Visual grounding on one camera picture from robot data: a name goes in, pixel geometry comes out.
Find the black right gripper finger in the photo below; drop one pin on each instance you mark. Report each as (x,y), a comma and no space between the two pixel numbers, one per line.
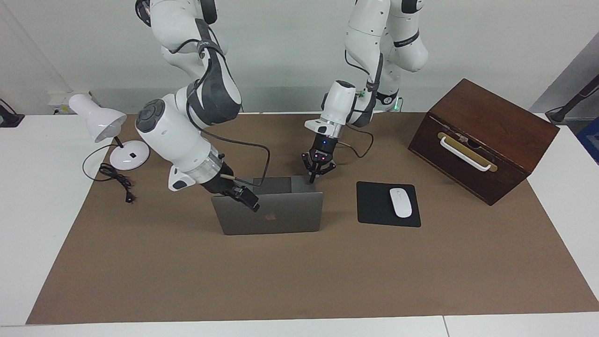
(243,200)
(248,195)

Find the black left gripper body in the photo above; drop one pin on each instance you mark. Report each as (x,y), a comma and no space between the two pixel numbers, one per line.
(325,149)

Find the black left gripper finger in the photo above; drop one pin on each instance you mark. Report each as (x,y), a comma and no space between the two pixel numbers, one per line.
(330,167)
(312,171)

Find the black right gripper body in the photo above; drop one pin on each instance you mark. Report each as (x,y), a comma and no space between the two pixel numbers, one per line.
(219,181)

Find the silver grey laptop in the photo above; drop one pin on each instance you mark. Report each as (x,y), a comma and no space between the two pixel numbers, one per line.
(281,220)

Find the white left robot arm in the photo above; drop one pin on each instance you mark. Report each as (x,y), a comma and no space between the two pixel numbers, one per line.
(369,32)

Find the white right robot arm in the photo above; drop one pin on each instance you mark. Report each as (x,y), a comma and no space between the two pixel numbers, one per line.
(173,135)

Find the black mouse pad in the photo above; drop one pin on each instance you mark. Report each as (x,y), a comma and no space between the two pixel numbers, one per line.
(374,206)

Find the white computer mouse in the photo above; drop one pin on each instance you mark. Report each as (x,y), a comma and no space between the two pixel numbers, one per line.
(401,203)

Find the brown paper table mat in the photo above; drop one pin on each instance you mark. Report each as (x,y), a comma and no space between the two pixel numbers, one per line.
(299,271)

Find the white desk lamp base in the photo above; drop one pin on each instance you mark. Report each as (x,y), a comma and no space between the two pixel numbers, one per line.
(100,121)

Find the brown wooden cabinet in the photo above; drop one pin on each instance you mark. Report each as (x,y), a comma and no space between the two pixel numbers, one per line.
(496,117)

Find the black stand foot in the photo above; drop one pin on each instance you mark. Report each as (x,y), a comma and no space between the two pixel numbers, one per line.
(9,119)

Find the black tripod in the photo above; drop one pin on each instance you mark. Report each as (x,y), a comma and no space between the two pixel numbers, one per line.
(573,100)

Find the blue object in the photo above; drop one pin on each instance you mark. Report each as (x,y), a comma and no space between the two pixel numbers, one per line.
(590,138)

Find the white wall power strip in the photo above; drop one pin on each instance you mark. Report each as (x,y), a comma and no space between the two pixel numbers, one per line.
(61,104)

